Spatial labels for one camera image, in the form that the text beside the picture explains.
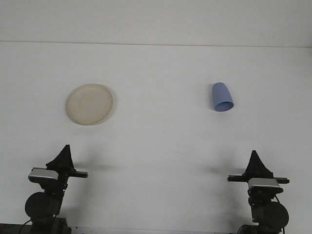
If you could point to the pale blue cup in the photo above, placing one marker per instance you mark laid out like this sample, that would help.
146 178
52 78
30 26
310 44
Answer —
221 95

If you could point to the pale round plate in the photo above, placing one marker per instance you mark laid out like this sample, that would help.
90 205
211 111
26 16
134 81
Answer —
89 104

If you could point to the dark brown platform surface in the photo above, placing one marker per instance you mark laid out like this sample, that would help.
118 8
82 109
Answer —
9 230

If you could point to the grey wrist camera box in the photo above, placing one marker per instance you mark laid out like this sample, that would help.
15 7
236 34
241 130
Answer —
42 174
265 184

